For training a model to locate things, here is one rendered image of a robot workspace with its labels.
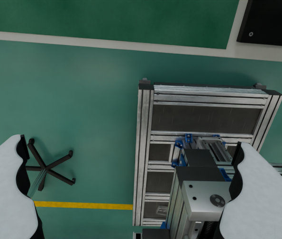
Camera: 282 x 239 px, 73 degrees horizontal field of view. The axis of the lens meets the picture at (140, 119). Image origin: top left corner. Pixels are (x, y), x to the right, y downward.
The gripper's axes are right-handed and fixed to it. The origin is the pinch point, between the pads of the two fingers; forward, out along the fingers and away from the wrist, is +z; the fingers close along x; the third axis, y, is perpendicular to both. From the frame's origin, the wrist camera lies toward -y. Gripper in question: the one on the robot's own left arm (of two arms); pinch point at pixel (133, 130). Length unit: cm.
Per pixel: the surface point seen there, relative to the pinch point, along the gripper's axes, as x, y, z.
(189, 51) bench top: 13.6, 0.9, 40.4
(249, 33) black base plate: 26.4, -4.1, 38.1
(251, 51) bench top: 30, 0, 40
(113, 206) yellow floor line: -17, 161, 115
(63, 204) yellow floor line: -66, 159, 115
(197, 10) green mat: 13.9, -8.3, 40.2
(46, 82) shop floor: -59, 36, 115
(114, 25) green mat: -5.4, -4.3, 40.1
